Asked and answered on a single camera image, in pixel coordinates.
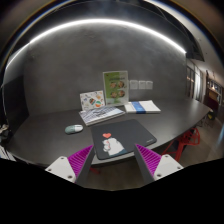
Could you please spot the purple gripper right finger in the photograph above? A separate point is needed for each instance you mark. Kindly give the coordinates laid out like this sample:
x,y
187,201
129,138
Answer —
x,y
154,166

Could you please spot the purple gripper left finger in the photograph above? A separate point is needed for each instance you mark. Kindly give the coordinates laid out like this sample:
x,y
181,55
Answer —
x,y
74,168

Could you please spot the green and white computer mouse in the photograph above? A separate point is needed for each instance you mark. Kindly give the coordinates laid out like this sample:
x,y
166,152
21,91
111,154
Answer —
x,y
73,129

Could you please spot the dark mouse pad with cartoon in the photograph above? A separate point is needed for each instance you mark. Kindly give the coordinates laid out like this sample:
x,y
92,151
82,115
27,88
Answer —
x,y
119,138

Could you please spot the red metal chair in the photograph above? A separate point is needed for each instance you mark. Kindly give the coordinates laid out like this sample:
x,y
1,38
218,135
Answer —
x,y
190,137

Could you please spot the striped grey book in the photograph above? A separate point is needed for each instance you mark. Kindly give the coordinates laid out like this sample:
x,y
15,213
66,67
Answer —
x,y
101,114

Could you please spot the white and blue book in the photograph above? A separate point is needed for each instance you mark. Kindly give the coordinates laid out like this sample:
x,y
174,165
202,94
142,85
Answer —
x,y
141,107

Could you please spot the white sticker card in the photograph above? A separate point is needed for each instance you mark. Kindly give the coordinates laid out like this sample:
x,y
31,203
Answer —
x,y
91,100

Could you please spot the green food menu stand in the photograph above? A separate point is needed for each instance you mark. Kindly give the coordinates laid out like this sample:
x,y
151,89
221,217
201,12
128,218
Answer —
x,y
116,87

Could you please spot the curved led light strip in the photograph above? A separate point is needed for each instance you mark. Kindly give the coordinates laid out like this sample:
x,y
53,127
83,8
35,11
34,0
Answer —
x,y
101,22

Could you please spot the white wall socket panel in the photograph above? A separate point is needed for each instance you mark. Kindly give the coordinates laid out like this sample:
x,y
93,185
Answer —
x,y
140,84

